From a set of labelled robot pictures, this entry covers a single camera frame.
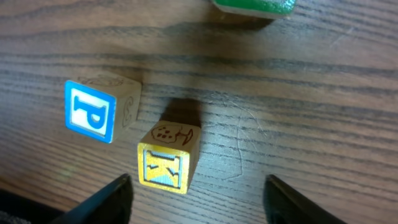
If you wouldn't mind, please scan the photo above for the blue letter P block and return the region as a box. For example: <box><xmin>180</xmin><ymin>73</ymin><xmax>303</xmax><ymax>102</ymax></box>
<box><xmin>64</xmin><ymin>72</ymin><xmax>142</xmax><ymax>144</ymax></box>

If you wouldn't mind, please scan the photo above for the yellow block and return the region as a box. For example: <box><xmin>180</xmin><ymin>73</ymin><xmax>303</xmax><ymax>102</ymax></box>
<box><xmin>137</xmin><ymin>121</ymin><xmax>201</xmax><ymax>194</ymax></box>

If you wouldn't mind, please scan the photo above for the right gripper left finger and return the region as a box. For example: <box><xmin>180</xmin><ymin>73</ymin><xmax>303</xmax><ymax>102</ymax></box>
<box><xmin>46</xmin><ymin>174</ymin><xmax>134</xmax><ymax>224</ymax></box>

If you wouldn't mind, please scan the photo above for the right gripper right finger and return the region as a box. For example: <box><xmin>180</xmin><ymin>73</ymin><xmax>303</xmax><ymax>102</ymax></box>
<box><xmin>263</xmin><ymin>174</ymin><xmax>345</xmax><ymax>224</ymax></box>

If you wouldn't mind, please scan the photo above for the green letter Z block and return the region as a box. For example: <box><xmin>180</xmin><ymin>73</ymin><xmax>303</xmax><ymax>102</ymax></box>
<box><xmin>213</xmin><ymin>0</ymin><xmax>296</xmax><ymax>19</ymax></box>

